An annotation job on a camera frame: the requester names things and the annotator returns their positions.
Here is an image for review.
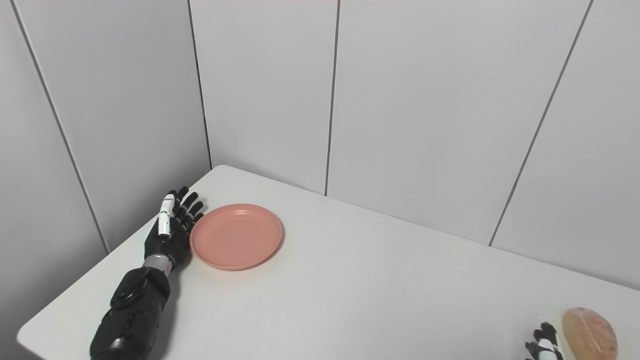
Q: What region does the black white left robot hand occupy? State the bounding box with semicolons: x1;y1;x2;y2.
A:
144;186;205;273

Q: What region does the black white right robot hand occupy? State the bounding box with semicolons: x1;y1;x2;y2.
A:
525;322;565;360

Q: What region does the brown bread roll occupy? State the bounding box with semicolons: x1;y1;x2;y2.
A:
561;307;619;360

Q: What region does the pink round plate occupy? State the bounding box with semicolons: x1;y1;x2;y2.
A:
189;203;283;271

